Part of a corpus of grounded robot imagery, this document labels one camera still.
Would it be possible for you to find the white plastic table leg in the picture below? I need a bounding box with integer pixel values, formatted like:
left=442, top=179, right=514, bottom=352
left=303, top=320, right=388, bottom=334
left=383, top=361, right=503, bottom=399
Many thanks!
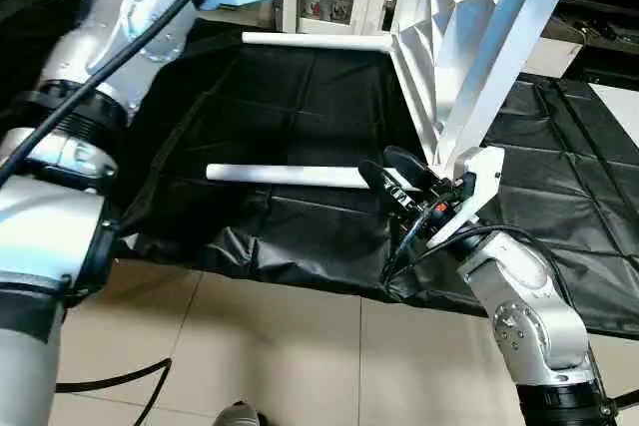
left=241, top=31, right=396, bottom=55
left=206, top=161, right=374, bottom=192

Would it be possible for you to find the black mat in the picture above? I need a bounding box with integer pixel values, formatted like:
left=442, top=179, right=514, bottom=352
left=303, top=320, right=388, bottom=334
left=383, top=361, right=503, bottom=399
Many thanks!
left=0, top=0, right=639, bottom=337

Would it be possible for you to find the white drawer unit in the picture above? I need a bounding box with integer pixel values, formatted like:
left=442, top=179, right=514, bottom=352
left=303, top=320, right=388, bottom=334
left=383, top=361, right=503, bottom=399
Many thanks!
left=519, top=35, right=588, bottom=80

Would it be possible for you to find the white flat board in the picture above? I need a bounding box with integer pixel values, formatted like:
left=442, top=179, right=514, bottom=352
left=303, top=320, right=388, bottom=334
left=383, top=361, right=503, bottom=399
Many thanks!
left=589, top=82, right=639, bottom=153

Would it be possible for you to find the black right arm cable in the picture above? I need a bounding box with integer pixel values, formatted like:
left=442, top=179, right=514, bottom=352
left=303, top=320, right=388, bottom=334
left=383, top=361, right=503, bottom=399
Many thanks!
left=379, top=209, right=578, bottom=309

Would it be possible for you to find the black metal table frame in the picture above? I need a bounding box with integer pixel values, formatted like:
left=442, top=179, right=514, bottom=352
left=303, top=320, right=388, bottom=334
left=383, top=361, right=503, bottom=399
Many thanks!
left=599, top=386, right=639, bottom=413

